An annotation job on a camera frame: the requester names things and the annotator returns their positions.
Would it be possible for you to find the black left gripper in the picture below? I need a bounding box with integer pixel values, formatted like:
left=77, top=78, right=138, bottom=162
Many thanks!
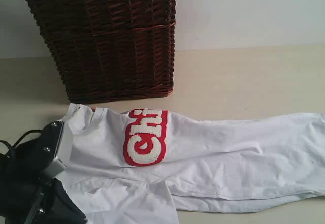
left=1, top=135, right=87, bottom=224

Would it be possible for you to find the white t-shirt with red print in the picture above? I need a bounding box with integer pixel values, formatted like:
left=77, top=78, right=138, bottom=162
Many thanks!
left=59, top=104, right=324, bottom=223

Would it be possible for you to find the dark brown wicker basket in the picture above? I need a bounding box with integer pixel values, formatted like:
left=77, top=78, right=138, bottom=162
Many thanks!
left=26, top=0, right=176, bottom=104

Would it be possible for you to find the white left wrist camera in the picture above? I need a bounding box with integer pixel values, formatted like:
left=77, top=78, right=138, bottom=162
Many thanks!
left=43, top=120, right=73, bottom=178

